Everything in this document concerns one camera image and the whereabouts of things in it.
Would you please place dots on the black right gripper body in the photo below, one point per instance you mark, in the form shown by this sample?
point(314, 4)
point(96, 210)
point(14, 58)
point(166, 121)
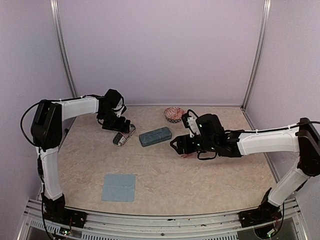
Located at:
point(190, 148)

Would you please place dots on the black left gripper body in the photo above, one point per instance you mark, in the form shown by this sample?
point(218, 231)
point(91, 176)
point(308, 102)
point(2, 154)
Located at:
point(110, 121)

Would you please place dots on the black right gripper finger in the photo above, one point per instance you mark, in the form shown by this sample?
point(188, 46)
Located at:
point(180, 141)
point(179, 150)

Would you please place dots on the pink sunglasses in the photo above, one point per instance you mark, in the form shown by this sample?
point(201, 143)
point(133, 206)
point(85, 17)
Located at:
point(191, 155)

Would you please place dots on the american flag glasses case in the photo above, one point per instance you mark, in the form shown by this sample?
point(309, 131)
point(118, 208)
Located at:
point(121, 138)

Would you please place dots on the blue-green leather glasses case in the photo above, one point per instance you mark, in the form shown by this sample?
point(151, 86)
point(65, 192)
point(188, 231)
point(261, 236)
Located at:
point(155, 136)

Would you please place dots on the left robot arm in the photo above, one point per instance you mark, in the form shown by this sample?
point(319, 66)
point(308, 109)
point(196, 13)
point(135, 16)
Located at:
point(47, 131)

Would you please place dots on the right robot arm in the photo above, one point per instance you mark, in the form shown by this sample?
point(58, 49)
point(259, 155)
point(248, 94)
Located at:
point(206, 134)

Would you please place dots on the red patterned ceramic bowl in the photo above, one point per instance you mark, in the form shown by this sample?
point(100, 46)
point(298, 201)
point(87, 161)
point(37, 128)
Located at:
point(173, 114)

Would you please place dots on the left blue cleaning cloth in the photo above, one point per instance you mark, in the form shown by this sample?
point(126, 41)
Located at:
point(119, 188)

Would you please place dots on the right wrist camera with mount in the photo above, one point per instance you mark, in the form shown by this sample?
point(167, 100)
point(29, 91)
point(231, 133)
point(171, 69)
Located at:
point(189, 121)

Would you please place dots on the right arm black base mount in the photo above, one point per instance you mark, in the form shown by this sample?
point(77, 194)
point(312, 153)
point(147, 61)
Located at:
point(264, 213)

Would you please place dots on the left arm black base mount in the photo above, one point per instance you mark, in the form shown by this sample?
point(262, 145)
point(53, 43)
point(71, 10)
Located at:
point(56, 211)

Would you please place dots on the front aluminium rail base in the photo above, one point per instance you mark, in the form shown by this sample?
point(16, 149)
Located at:
point(112, 226)

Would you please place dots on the left aluminium frame post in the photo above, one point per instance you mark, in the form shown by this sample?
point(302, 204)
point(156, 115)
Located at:
point(62, 48)

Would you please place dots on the aluminium frame post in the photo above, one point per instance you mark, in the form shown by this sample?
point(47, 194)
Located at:
point(62, 48)
point(258, 54)

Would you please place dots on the right aluminium frame post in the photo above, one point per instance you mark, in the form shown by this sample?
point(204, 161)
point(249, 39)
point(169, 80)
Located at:
point(258, 54)

